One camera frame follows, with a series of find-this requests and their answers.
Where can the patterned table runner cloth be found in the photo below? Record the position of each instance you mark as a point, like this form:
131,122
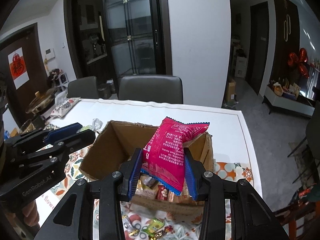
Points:
182,216

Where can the small green candy packet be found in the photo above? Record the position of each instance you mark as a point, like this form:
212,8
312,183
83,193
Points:
153,227

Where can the glass sliding door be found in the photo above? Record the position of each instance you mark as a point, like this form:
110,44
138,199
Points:
135,36

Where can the grey dining chair left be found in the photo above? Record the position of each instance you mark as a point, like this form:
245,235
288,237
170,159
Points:
85,88

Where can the grey dining chair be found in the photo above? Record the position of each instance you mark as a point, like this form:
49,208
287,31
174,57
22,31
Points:
85,88
155,88

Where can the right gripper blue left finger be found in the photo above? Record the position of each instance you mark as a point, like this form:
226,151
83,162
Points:
134,168

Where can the Delimas pastry snack packet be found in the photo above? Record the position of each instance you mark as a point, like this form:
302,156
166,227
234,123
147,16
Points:
144,191

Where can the person's left hand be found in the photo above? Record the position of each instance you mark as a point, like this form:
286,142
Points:
31,215

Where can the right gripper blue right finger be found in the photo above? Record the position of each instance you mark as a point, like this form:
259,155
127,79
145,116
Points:
190,176

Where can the white low cabinet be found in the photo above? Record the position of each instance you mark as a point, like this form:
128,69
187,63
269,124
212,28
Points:
279,104

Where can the wall intercom panel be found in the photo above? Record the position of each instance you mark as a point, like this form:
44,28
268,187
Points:
50,54

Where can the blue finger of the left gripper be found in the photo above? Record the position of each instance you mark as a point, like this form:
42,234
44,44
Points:
62,133

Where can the pale green cake packet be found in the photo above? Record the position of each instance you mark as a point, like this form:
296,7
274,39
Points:
95,126

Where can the orange bread snack packet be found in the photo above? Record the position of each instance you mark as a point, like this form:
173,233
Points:
181,194

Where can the brown floor cardboard box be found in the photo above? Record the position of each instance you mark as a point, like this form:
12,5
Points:
230,90

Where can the glass bowl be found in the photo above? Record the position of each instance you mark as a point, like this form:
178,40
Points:
27,127

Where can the red paper door poster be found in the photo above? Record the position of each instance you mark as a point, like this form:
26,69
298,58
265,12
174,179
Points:
18,68

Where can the red foil balloons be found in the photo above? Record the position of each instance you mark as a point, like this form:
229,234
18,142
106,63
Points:
299,60

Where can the steel hot pot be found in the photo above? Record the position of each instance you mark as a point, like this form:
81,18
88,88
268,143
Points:
41,101

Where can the pink snack packet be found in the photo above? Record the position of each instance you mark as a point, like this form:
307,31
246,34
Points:
163,155

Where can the red snack packet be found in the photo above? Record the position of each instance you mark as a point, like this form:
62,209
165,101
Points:
162,193

